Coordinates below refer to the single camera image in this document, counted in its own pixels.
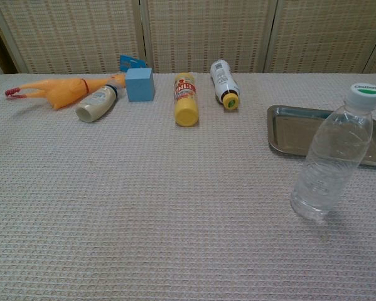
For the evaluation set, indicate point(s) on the clear plastic bottle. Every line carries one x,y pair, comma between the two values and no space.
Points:
329,163

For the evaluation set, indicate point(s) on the yellow bottle with red label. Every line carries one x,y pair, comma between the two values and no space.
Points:
185,103

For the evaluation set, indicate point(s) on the white bottle with yellow cap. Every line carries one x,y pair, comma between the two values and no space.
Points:
223,80

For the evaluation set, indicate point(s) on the cream mayonnaise squeeze bottle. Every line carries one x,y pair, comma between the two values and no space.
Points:
96,105

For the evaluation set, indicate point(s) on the silver metal tray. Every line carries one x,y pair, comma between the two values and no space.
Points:
291,131

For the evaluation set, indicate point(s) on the beige woven tablecloth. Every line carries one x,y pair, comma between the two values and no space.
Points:
143,203

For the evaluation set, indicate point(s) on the light blue cube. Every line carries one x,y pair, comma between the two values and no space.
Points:
139,86

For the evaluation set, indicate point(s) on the small blue box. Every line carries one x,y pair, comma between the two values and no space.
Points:
126,62

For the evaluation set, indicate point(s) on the yellow rubber chicken toy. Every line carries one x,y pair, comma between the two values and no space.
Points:
59,91

